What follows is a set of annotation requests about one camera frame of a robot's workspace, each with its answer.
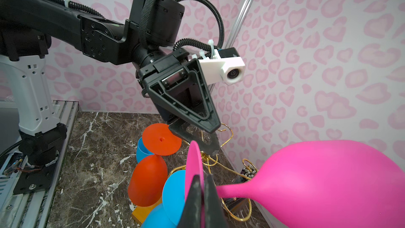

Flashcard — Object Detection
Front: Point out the blue wine glass front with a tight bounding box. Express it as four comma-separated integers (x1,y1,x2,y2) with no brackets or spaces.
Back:
141,170,186,228

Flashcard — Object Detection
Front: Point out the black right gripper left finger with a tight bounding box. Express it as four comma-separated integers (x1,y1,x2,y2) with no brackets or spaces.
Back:
177,175,203,228

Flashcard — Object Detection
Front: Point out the gold wire glass rack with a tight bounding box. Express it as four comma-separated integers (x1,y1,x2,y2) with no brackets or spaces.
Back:
167,122,258,222

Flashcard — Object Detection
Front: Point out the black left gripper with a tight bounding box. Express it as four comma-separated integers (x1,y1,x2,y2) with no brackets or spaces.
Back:
136,49,221,156

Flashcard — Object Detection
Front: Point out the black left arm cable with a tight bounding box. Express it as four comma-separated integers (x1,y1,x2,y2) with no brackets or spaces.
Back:
0,0,225,58

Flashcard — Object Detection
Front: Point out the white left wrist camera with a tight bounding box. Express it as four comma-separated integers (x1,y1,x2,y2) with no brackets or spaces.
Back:
192,47,246,86

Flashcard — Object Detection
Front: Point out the blue wine glass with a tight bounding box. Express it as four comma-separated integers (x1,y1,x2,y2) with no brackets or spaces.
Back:
136,137,153,163
141,170,186,228

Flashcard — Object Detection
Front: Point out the pink wine glass back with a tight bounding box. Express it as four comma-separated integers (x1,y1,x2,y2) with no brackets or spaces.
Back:
184,139,405,228

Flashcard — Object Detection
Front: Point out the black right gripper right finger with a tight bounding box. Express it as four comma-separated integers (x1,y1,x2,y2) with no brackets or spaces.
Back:
204,174,229,228

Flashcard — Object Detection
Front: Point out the orange wooden rack base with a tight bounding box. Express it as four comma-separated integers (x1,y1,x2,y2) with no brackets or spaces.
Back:
131,198,162,225

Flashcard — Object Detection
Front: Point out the aluminium front rail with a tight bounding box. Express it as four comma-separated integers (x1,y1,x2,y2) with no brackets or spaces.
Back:
1,101,79,228

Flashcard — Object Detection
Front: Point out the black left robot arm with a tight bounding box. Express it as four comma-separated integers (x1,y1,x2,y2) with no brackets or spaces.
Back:
1,0,224,194

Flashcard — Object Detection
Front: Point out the red wine glass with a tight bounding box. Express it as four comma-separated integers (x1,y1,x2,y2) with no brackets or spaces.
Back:
128,123,181,207

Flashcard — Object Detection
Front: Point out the clear cup of pencils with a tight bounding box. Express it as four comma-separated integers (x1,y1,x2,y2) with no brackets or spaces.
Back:
240,165,258,181

